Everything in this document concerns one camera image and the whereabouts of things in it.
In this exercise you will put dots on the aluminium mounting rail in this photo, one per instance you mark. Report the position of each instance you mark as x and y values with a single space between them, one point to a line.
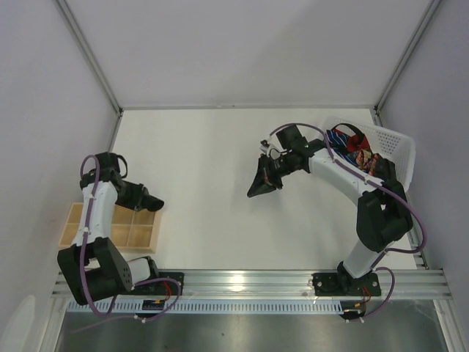
251 284

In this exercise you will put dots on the white plastic basket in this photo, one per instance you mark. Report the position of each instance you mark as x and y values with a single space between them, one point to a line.
396 147

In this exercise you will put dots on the white slotted cable duct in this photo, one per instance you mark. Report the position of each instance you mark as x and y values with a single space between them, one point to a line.
205 306

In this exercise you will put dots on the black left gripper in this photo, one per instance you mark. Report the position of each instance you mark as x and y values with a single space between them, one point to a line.
145 198

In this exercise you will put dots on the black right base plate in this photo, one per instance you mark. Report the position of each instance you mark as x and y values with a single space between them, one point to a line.
336 284

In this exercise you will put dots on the dark patterned tie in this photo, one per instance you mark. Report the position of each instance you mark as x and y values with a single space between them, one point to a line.
372 164

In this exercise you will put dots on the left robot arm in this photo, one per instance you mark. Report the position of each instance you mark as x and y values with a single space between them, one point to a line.
92 266

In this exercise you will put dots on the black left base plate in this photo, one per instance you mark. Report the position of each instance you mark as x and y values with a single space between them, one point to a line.
168 285

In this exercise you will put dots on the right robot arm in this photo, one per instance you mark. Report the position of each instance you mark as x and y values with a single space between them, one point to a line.
383 213

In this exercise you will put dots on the red tie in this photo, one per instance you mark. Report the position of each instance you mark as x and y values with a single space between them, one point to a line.
357 142

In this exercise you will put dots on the wooden compartment tray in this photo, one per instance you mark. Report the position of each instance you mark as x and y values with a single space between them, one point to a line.
131 232

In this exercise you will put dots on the blue striped tie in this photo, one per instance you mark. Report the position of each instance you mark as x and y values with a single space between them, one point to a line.
341 143

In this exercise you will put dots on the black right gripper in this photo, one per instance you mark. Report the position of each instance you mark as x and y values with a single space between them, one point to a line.
271 173

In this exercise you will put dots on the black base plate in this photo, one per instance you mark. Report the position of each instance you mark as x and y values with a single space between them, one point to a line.
168 285
336 284

